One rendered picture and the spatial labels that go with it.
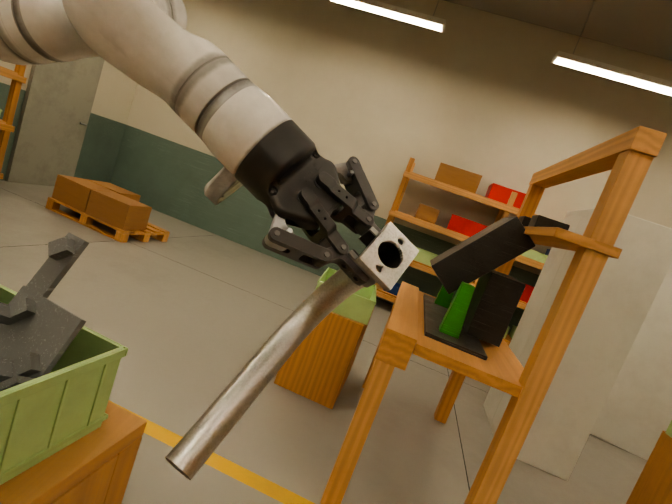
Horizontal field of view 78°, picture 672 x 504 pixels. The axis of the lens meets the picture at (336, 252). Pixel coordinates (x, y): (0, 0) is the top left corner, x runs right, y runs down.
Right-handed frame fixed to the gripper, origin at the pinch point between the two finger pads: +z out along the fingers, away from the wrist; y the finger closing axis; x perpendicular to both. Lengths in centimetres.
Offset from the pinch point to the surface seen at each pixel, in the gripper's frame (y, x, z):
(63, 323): -20, 49, -23
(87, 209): 99, 490, -206
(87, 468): -33, 59, -3
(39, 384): -28, 45, -18
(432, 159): 489, 398, 49
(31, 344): -25, 52, -25
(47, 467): -36, 57, -8
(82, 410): -27, 58, -11
